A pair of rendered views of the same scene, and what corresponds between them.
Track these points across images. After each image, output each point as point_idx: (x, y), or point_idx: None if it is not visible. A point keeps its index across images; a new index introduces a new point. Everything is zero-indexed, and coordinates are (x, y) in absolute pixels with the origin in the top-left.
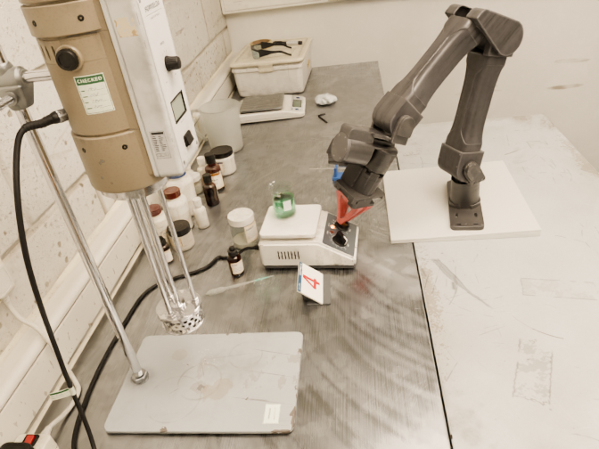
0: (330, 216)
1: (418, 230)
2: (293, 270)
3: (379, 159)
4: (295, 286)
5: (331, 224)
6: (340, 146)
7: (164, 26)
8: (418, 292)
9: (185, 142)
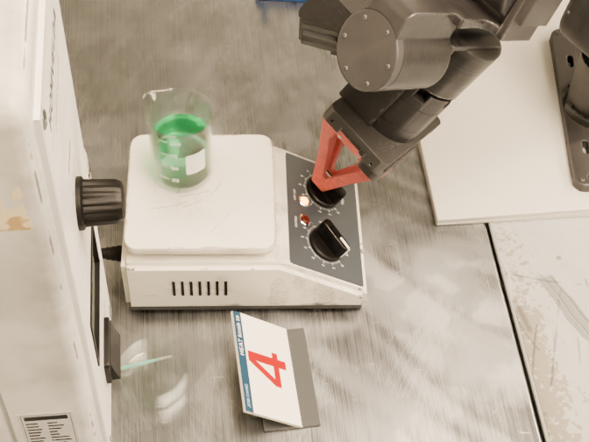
0: (292, 163)
1: (499, 188)
2: (208, 314)
3: (457, 70)
4: (222, 368)
5: (299, 190)
6: (368, 50)
7: (65, 76)
8: (520, 382)
9: (109, 375)
